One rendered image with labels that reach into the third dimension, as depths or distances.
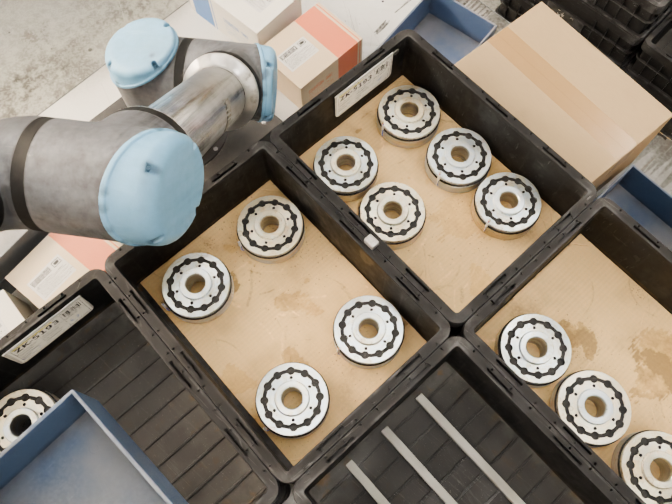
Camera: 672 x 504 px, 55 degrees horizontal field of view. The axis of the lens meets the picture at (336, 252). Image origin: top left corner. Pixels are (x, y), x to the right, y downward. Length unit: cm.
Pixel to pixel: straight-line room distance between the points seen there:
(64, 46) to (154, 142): 181
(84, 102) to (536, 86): 84
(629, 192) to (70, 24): 187
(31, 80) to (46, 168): 175
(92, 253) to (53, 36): 143
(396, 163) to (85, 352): 56
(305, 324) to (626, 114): 62
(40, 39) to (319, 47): 139
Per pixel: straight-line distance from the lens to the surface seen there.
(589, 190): 100
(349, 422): 85
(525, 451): 98
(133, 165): 63
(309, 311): 98
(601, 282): 107
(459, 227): 104
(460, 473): 96
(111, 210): 64
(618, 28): 180
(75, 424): 76
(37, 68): 242
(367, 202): 101
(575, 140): 112
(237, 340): 98
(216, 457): 96
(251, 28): 129
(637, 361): 105
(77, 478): 75
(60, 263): 116
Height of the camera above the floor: 178
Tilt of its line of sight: 70 degrees down
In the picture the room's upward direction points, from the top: 1 degrees counter-clockwise
